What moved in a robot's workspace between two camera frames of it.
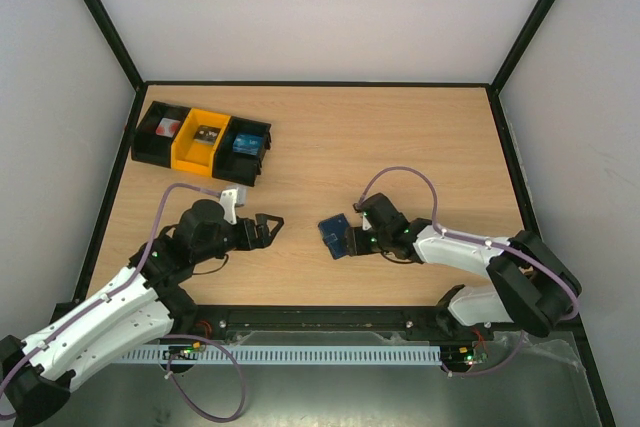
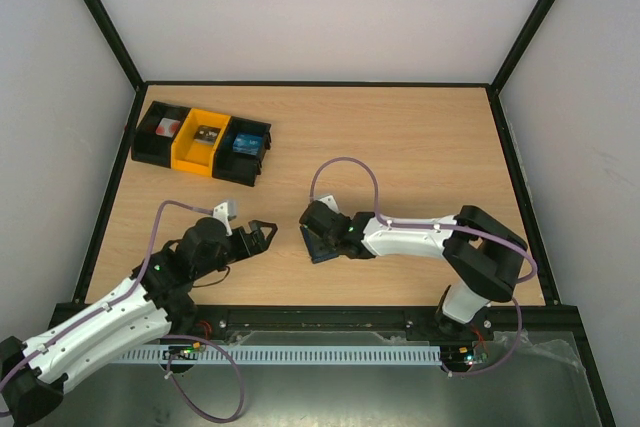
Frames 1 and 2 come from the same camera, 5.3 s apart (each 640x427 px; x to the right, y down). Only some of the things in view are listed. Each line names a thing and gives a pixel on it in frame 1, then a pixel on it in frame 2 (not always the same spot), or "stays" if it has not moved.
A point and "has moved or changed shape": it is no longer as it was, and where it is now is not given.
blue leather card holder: [340, 237] has moved or changed shape
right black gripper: [354, 240] to [316, 245]
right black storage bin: [239, 167] stays
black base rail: [325, 325] stays
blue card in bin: [248, 144] stays
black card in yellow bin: [206, 134] stays
